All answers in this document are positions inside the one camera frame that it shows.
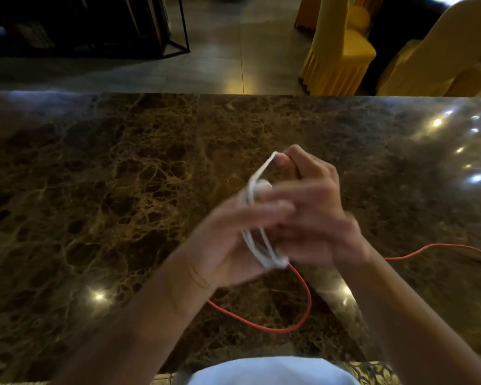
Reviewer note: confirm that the person's left hand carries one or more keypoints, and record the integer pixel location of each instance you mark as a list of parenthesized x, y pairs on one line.
[(224, 244)]

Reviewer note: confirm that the black metal shelf rack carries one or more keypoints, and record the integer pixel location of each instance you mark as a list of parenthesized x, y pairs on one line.
[(88, 28)]

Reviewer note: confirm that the person's white shirt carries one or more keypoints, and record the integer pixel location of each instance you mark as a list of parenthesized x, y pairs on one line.
[(272, 372)]

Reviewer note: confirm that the yellow covered chair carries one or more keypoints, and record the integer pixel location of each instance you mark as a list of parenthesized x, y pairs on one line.
[(358, 17), (336, 60), (441, 56), (477, 82), (308, 11)]

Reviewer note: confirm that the person's right forearm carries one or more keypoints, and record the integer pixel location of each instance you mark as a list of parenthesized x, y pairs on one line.
[(417, 328)]

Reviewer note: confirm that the person's right hand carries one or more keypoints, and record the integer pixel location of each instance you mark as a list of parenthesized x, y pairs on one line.
[(324, 224)]

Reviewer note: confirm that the person's left forearm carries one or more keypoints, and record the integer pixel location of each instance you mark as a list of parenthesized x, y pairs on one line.
[(144, 328)]

